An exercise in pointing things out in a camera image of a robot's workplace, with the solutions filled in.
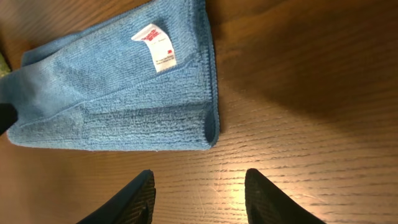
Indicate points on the blue microfiber cloth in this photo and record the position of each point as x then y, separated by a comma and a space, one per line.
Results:
143, 80

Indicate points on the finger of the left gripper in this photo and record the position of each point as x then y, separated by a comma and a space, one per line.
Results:
8, 116

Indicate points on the folded green cloth under purple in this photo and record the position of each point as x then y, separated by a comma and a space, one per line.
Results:
4, 67

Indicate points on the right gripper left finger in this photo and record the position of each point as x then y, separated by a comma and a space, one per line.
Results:
133, 204

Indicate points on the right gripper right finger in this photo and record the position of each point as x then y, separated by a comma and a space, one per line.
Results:
266, 203

